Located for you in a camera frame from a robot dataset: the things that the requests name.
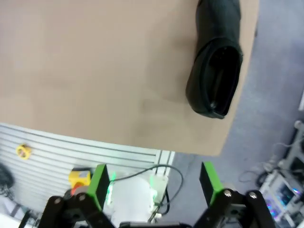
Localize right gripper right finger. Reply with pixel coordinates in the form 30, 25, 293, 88
193, 161, 274, 228

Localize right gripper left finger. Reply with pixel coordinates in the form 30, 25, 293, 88
41, 163, 112, 228

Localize yellow emergency stop box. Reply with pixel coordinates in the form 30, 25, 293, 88
68, 167, 92, 194

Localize white socket block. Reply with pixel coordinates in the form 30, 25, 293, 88
149, 174, 168, 205

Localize metal computer rack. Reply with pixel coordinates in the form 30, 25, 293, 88
258, 120, 304, 221

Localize yellow tape measure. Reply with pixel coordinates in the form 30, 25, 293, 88
15, 143, 32, 161

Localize black leather shoe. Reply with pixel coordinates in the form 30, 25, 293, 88
185, 0, 245, 120

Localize grooved aluminium base plate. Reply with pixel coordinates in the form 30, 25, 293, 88
0, 122, 176, 214

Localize black coiled cable bundle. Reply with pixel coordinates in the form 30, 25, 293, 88
0, 163, 15, 198

